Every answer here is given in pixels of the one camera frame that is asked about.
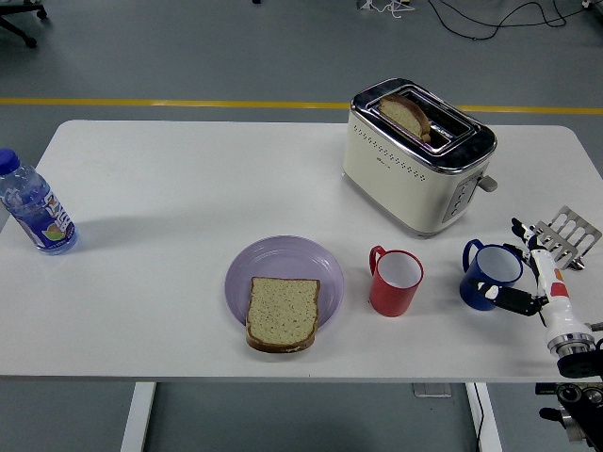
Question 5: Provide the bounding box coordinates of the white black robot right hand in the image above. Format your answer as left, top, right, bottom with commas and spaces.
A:
464, 216, 591, 344

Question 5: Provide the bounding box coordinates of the blue enamel cup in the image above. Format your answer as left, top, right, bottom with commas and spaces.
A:
459, 238, 525, 312

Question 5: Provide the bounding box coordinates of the red plastic cup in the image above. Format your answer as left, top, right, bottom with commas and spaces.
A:
367, 244, 425, 318

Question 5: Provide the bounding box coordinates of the rounded bread slice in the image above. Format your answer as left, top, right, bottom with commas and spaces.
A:
379, 93, 432, 144

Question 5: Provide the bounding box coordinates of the square bread slice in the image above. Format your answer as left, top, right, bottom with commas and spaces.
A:
244, 276, 322, 354

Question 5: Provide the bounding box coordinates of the silver metal toast rack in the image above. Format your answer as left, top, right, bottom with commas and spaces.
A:
530, 204, 603, 272

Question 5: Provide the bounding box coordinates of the white table leg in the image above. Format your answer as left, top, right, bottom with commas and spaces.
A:
464, 381, 503, 452
120, 381, 157, 452

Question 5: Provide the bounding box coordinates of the cream chrome toaster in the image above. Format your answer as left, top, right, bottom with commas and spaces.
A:
342, 77, 499, 240

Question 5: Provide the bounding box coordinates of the purple round plate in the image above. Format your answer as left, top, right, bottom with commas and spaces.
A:
223, 234, 345, 336

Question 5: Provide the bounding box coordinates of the blue-capped drink bottle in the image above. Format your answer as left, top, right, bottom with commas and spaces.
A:
0, 148, 79, 256

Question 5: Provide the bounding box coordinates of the black office chair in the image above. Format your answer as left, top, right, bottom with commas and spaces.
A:
0, 0, 48, 49

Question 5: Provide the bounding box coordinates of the thin black cable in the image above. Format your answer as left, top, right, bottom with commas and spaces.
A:
472, 383, 486, 452

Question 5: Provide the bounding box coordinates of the grey under-table bracket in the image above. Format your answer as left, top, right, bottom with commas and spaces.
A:
412, 383, 453, 399

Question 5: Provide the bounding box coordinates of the black floor cable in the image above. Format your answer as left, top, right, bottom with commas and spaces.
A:
426, 0, 585, 41

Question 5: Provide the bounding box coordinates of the white floor cable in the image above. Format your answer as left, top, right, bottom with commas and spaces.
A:
356, 0, 416, 23

